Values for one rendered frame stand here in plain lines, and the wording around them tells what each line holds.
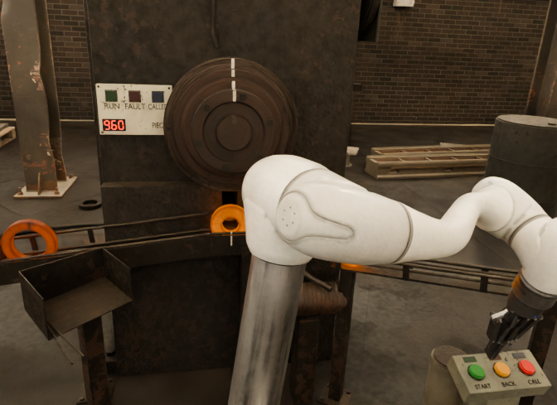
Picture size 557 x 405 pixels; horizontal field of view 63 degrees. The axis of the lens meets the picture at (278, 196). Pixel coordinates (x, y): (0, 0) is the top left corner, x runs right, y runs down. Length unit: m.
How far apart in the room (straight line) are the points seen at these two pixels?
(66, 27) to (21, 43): 3.60
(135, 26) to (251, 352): 1.23
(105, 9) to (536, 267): 1.49
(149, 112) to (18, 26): 2.71
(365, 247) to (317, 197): 0.10
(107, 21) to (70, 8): 6.15
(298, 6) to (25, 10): 2.92
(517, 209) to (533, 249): 0.09
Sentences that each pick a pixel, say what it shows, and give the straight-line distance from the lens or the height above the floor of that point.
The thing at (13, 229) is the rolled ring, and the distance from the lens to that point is 1.86.
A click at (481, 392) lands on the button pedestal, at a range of 1.39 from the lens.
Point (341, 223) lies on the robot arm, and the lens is 0.61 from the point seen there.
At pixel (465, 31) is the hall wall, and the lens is 8.93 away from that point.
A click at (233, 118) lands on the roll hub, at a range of 1.52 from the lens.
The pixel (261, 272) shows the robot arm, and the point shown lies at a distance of 0.80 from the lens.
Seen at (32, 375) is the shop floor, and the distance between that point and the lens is 2.36.
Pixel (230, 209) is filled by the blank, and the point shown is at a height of 0.80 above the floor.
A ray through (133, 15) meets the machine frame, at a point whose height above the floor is 1.47.
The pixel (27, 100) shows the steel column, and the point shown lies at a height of 0.83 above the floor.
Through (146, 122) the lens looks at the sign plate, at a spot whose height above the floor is 1.11.
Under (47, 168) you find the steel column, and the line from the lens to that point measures 4.49.
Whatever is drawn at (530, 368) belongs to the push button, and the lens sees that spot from 1.48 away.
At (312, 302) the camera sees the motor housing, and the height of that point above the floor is 0.49.
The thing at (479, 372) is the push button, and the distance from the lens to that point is 1.40.
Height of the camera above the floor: 1.43
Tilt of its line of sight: 20 degrees down
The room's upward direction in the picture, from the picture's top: 3 degrees clockwise
